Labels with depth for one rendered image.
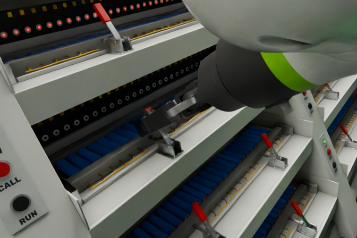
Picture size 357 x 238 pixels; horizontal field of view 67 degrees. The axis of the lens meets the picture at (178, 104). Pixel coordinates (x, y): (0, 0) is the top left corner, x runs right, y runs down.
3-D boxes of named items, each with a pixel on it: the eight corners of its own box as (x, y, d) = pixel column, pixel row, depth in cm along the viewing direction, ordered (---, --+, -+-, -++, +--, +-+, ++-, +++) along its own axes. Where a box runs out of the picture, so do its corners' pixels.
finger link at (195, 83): (214, 104, 35) (210, 108, 34) (161, 131, 43) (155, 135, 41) (199, 77, 35) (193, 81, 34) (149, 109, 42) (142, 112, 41)
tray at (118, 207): (286, 90, 75) (286, 56, 71) (98, 255, 36) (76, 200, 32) (224, 82, 88) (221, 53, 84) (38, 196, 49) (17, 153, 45)
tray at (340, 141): (381, 110, 123) (385, 82, 118) (345, 189, 85) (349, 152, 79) (331, 103, 137) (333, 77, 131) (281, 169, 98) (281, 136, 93)
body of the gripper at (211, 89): (239, 116, 28) (187, 136, 35) (275, 87, 34) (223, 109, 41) (203, 52, 28) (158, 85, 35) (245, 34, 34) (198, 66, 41)
